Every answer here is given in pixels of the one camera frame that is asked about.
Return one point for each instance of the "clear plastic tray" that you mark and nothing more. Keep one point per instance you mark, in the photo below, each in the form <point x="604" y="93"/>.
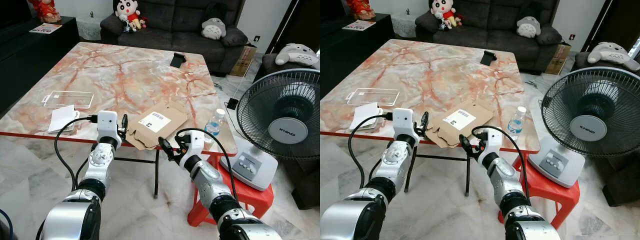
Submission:
<point x="70" y="99"/>
<point x="374" y="96"/>

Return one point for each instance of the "white lace cloth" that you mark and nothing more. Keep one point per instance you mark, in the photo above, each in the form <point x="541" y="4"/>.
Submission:
<point x="90" y="30"/>
<point x="404" y="26"/>

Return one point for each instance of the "large grey Totoro plush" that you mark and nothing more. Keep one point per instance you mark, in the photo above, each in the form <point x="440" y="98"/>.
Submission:
<point x="612" y="54"/>
<point x="297" y="55"/>

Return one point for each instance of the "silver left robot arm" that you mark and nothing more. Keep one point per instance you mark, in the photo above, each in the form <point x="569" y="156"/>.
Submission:
<point x="393" y="160"/>
<point x="97" y="161"/>

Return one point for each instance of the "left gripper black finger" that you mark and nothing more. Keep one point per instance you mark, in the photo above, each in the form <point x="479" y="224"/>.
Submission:
<point x="425" y="118"/>
<point x="124" y="121"/>

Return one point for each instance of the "brown cardboard box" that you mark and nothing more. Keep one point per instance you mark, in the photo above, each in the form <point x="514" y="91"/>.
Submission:
<point x="557" y="59"/>
<point x="243" y="61"/>

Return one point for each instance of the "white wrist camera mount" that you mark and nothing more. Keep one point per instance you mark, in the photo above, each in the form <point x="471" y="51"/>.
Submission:
<point x="195" y="142"/>
<point x="493" y="139"/>
<point x="403" y="122"/>
<point x="107" y="125"/>

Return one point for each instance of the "dark grey sofa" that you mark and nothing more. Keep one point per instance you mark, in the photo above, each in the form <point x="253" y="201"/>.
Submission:
<point x="172" y="30"/>
<point x="492" y="27"/>

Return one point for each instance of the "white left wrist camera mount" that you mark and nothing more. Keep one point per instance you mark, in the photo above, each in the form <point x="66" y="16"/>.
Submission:
<point x="107" y="125"/>
<point x="403" y="122"/>

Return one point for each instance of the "small grey Totoro plush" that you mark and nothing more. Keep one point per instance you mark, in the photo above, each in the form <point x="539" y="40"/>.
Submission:
<point x="213" y="29"/>
<point x="528" y="27"/>

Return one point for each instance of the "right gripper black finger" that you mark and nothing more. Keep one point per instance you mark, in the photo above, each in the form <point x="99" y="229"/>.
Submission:
<point x="465" y="141"/>
<point x="165" y="144"/>

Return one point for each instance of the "black low cabinet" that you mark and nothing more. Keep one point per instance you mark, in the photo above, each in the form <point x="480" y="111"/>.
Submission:
<point x="350" y="55"/>
<point x="30" y="60"/>

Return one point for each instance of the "brown cardboard mailer with label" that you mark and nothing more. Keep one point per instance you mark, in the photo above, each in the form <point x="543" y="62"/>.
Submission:
<point x="157" y="125"/>
<point x="460" y="122"/>

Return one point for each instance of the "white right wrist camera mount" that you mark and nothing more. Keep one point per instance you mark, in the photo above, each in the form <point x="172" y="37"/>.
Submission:
<point x="493" y="139"/>
<point x="195" y="142"/>

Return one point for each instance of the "red figurine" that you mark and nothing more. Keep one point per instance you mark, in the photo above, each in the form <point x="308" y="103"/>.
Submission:
<point x="46" y="11"/>
<point x="360" y="8"/>

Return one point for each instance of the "dark grey sofa cushion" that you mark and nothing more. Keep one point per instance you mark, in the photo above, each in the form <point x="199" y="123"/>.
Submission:
<point x="550" y="35"/>
<point x="235" y="37"/>

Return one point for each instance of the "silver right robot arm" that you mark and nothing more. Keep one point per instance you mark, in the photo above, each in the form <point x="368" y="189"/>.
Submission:
<point x="502" y="175"/>
<point x="207" y="180"/>

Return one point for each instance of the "white crumpled paper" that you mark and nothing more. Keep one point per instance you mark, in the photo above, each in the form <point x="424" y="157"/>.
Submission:
<point x="364" y="116"/>
<point x="62" y="119"/>

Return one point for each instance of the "cartoon boy plush doll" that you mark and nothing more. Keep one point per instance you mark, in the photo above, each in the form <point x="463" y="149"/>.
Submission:
<point x="444" y="12"/>
<point x="129" y="14"/>

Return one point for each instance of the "clear plastic water bottle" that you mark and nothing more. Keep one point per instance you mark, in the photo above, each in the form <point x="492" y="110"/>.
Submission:
<point x="516" y="122"/>
<point x="215" y="126"/>

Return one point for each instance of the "red plastic stool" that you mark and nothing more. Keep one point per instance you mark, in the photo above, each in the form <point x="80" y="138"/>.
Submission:
<point x="250" y="197"/>
<point x="550" y="192"/>

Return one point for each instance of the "black metal table legs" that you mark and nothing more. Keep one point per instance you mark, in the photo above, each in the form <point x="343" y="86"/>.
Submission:
<point x="468" y="175"/>
<point x="157" y="175"/>

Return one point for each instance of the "red and white magazine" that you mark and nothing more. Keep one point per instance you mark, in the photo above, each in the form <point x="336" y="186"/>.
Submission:
<point x="359" y="25"/>
<point x="45" y="28"/>

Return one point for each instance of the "small black pouch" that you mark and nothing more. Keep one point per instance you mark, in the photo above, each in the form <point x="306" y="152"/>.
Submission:
<point x="488" y="57"/>
<point x="177" y="60"/>

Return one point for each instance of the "grey table fan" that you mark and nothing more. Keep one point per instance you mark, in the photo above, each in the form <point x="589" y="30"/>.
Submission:
<point x="282" y="130"/>
<point x="592" y="125"/>

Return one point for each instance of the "black power adapter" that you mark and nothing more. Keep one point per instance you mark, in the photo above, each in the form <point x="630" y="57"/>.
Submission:
<point x="232" y="104"/>

